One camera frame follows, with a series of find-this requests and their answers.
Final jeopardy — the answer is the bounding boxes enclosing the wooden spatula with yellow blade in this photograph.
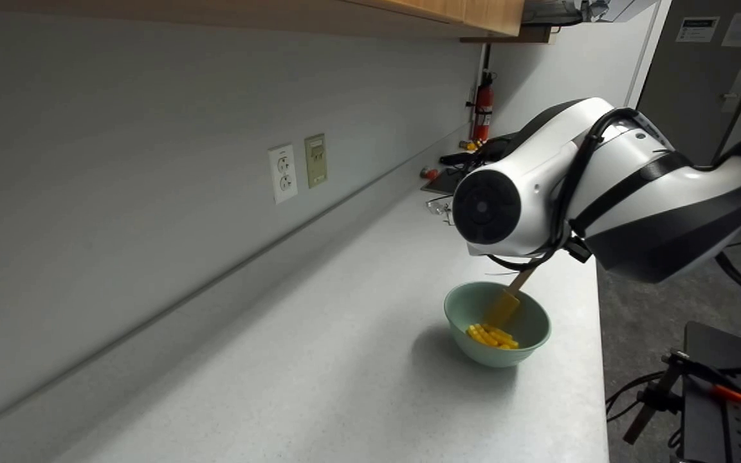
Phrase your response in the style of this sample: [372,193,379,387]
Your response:
[484,269,533,328]

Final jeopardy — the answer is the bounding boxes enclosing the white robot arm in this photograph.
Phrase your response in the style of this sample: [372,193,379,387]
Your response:
[452,99,741,284]

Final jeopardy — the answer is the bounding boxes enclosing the mint green bowl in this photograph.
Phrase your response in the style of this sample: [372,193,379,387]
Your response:
[443,280,550,371]

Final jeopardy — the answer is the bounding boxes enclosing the crumpled beige cloth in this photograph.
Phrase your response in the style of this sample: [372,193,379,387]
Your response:
[425,195,452,226]

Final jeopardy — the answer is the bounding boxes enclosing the yellow food pieces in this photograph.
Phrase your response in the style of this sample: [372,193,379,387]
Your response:
[466,324,520,350]

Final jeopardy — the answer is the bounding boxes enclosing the red fire extinguisher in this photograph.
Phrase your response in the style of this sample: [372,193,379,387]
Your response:
[467,45,493,146]

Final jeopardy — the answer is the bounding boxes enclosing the wooden upper cabinet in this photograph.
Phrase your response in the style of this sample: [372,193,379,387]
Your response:
[0,0,550,45]

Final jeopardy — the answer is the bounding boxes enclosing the grey door with papers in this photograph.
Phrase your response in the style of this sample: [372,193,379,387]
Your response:
[639,0,741,164]

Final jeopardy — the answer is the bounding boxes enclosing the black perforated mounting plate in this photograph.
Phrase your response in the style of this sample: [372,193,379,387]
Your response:
[680,323,741,463]

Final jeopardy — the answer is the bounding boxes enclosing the beige wall switch plate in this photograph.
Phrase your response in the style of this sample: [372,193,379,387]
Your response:
[303,135,327,187]

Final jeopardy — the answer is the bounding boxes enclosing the white wall power outlet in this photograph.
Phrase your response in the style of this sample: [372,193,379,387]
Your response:
[268,144,299,203]

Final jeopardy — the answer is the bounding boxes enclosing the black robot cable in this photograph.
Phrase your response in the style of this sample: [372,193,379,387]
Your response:
[484,106,675,272]

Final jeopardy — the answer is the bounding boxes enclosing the orange handled black clamp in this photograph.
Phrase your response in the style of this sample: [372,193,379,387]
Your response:
[622,350,741,446]

